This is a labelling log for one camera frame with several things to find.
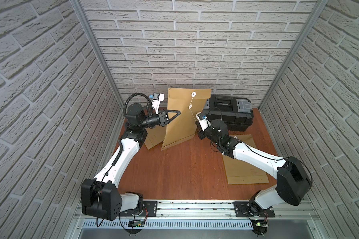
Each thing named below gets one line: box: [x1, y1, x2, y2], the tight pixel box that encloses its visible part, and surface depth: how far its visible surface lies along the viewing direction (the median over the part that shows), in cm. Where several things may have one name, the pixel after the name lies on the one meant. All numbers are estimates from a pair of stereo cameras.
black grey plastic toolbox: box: [202, 94, 254, 132], surface depth 98 cm
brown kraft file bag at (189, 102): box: [160, 87, 212, 151], surface depth 67 cm
